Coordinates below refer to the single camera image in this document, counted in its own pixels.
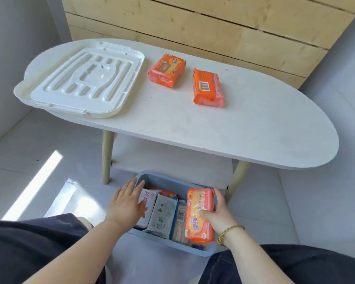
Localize person's left hand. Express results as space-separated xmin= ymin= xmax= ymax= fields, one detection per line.
xmin=105 ymin=177 xmax=147 ymax=234

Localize person's right hand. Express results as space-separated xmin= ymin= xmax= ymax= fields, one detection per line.
xmin=199 ymin=187 xmax=239 ymax=237

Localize orange biscuit packet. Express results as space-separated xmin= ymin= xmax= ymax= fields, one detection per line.
xmin=185 ymin=188 xmax=216 ymax=245
xmin=193 ymin=68 xmax=226 ymax=108
xmin=148 ymin=54 xmax=187 ymax=89

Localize person's left forearm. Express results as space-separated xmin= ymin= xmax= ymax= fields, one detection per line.
xmin=23 ymin=220 xmax=129 ymax=284

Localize person's right forearm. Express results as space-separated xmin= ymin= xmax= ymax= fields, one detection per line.
xmin=221 ymin=227 xmax=295 ymax=284

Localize white packet red print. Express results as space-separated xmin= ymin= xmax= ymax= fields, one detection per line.
xmin=135 ymin=189 xmax=159 ymax=230

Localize white packet green print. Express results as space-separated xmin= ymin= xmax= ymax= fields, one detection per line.
xmin=146 ymin=194 xmax=178 ymax=240

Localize blue clear biscuit packet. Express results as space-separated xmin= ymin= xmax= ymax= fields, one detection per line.
xmin=170 ymin=200 xmax=188 ymax=245

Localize orange snack packet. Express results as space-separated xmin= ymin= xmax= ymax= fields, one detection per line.
xmin=146 ymin=186 xmax=178 ymax=201

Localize blue plastic storage bin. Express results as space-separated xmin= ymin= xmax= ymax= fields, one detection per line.
xmin=127 ymin=170 xmax=229 ymax=258

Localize pale wooden table leg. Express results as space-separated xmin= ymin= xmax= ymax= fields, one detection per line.
xmin=101 ymin=130 xmax=115 ymax=185
xmin=225 ymin=160 xmax=252 ymax=202

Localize white oval table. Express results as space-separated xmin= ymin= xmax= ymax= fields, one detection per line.
xmin=13 ymin=38 xmax=340 ymax=202

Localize dark trousers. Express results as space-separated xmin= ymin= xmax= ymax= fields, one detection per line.
xmin=0 ymin=213 xmax=355 ymax=284

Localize white plastic bin lid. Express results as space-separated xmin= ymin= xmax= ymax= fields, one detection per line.
xmin=30 ymin=41 xmax=145 ymax=119

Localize yellow green braided bracelet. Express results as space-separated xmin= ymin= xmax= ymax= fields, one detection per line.
xmin=217 ymin=224 xmax=246 ymax=245

